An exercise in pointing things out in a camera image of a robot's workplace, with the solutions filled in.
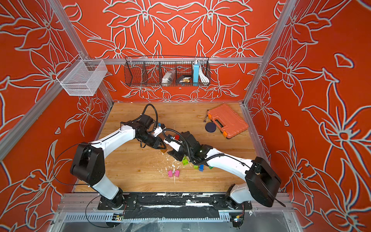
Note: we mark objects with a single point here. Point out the black item in basket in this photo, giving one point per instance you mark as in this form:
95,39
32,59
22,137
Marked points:
184,79

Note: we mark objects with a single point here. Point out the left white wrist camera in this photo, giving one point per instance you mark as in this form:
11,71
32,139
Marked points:
158,130

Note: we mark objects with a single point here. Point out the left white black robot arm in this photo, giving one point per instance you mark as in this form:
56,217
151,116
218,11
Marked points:
88,164

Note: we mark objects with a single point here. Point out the clear acrylic wall box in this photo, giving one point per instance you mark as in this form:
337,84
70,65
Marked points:
83,78

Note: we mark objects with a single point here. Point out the white slotted cable duct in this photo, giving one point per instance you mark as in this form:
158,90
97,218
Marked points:
93,217

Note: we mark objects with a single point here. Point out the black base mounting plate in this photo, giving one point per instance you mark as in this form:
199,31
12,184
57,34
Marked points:
177,205

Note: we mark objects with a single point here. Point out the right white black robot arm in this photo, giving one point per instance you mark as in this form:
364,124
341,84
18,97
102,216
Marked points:
261,184

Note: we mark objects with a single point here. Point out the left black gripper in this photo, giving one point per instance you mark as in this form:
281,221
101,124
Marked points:
156,144

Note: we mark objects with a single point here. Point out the orange plastic tool case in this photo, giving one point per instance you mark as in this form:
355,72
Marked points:
227,120

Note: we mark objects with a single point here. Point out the light blue box in basket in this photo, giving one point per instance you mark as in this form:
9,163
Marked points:
196,69

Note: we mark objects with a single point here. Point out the dark round disc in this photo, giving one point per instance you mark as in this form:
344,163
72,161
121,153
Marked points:
210,127

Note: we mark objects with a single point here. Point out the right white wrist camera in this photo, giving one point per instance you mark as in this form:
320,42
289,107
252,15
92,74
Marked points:
174,144

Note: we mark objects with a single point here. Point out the grey plastic bag in basket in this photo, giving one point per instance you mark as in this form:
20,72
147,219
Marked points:
168,78

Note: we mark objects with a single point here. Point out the black wire wall basket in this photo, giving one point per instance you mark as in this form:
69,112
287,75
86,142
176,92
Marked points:
148,72

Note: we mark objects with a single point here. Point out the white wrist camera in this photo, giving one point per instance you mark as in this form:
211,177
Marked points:
158,130
174,144

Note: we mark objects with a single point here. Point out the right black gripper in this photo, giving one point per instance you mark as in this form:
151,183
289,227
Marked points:
175,154

